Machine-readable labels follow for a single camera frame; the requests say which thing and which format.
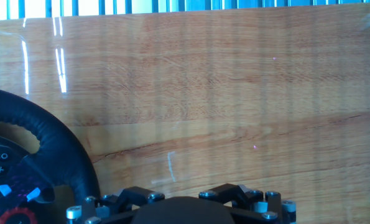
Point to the wooden board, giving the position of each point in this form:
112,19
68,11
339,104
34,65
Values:
203,93

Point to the black leather steering wheel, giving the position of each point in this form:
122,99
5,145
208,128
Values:
60,149

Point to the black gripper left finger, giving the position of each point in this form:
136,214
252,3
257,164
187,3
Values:
125,199

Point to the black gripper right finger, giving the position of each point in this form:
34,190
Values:
253,199

